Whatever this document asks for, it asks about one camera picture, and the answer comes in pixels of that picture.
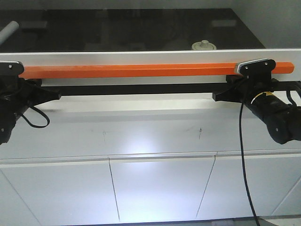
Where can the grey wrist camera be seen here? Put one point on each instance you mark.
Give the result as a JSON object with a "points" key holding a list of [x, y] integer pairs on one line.
{"points": [[11, 68], [255, 67]]}

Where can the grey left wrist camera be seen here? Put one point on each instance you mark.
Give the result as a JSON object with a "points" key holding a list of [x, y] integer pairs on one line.
{"points": [[11, 68]]}

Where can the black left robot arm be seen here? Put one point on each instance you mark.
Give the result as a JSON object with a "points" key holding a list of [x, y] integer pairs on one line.
{"points": [[8, 119]]}

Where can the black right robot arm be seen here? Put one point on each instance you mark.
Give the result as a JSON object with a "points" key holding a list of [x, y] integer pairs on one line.
{"points": [[283, 119]]}

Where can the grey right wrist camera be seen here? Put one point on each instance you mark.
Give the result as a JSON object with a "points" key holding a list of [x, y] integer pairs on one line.
{"points": [[255, 67]]}

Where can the white fume hood base cabinet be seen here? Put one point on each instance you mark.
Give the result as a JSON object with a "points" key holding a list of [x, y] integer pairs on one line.
{"points": [[144, 158]]}

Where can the rolled grey mat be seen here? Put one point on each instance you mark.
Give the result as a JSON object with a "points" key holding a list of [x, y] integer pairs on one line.
{"points": [[8, 30]]}

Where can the glass jar with cream lid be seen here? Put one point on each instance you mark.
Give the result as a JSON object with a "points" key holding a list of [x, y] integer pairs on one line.
{"points": [[203, 45]]}

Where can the white sash with orange handle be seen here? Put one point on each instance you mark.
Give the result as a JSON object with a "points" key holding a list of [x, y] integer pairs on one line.
{"points": [[149, 67]]}

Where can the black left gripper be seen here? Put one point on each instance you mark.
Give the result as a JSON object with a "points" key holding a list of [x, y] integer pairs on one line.
{"points": [[24, 94]]}

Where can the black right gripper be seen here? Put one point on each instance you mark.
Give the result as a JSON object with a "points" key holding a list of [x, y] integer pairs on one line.
{"points": [[246, 90]]}

